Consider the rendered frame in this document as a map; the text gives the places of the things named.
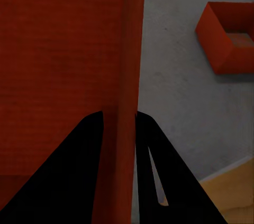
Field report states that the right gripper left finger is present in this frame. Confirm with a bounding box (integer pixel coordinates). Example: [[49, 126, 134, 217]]
[[0, 111, 104, 224]]

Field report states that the storage box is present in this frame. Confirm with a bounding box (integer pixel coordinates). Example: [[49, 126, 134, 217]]
[[195, 2, 254, 74], [0, 0, 144, 224]]

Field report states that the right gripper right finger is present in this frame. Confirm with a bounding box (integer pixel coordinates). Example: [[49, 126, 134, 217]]
[[135, 111, 227, 224]]

